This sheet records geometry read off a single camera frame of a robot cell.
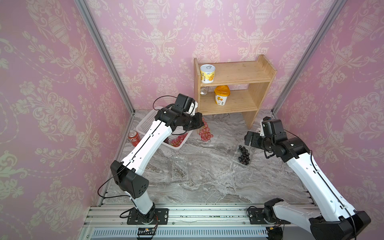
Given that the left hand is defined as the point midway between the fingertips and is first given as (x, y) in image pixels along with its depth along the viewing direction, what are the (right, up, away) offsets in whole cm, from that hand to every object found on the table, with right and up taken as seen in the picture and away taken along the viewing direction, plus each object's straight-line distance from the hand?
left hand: (205, 124), depth 74 cm
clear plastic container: (-15, -28, +16) cm, 35 cm away
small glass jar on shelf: (+1, +22, +22) cm, 31 cm away
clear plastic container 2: (+23, -19, +23) cm, 38 cm away
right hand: (+24, -7, +1) cm, 25 cm away
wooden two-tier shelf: (+23, +27, +36) cm, 50 cm away
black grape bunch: (+26, -21, +18) cm, 37 cm away
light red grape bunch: (0, -5, +3) cm, 6 cm away
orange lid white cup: (+11, +19, +15) cm, 27 cm away
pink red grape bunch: (-17, -12, +26) cm, 33 cm away
